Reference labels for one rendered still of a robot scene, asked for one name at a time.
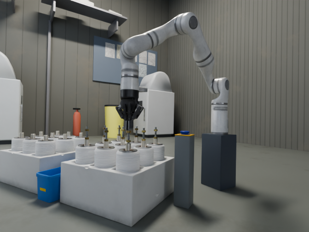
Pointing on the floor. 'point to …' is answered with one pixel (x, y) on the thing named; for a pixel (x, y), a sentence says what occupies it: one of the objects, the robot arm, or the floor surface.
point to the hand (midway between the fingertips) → (128, 125)
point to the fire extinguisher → (76, 123)
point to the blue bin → (48, 185)
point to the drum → (112, 121)
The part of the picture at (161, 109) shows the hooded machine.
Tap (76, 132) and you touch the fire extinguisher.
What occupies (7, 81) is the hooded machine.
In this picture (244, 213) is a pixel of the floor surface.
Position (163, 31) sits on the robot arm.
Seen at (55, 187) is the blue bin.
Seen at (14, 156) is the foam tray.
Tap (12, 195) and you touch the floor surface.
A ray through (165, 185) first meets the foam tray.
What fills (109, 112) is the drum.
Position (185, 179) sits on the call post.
